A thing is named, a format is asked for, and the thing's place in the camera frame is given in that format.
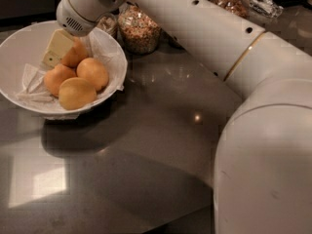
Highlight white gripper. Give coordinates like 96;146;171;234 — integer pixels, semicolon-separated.
42;0;124;67

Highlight orange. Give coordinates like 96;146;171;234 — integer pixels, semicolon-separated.
58;77;97;110
60;38;89;68
44;63;76;97
76;58;109;92

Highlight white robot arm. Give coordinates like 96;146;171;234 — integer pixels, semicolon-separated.
71;0;312;234

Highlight white bowl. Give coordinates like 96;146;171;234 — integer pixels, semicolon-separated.
0;19;129;116

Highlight white paper liner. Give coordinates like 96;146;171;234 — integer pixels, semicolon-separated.
15;29;128;119

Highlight glass jar with pale cubes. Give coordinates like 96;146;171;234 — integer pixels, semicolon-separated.
97;14;118;38

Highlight glass jar with mixed cereal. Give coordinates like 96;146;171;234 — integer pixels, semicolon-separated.
118;5;161;55

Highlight glass jar with brown cereal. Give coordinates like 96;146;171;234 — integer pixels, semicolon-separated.
210;0;249;20

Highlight clear plastic bag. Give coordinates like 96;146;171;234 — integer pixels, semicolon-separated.
246;0;284;19

